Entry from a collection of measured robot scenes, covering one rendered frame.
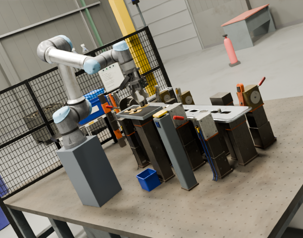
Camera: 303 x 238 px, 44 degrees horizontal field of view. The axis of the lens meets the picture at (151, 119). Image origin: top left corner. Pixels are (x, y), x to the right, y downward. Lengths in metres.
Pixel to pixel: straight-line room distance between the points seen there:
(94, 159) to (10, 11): 10.72
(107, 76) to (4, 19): 9.37
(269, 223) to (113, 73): 2.26
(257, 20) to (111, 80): 6.89
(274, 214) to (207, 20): 10.33
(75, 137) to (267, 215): 1.20
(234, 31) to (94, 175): 7.64
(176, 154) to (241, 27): 7.61
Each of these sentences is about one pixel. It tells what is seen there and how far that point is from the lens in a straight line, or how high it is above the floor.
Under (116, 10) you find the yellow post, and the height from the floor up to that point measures 1.79.
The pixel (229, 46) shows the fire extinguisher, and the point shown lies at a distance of 7.99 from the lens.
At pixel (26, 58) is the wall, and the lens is 12.58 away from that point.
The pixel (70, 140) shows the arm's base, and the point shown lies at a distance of 2.31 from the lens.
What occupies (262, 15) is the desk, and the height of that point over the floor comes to 0.52.
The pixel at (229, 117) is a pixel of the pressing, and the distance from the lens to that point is 2.01.
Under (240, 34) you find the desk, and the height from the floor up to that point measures 0.36.
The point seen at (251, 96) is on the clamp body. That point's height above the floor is 1.02.
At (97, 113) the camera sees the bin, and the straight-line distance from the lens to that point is 3.21.
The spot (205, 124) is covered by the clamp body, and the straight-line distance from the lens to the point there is 1.96.
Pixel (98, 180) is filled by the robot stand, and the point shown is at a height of 0.85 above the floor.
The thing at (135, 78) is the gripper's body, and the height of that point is 1.37.
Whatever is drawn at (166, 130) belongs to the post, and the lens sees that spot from 1.95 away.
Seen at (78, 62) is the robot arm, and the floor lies 1.56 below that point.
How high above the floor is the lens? 1.65
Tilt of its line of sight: 15 degrees down
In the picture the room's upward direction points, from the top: 23 degrees counter-clockwise
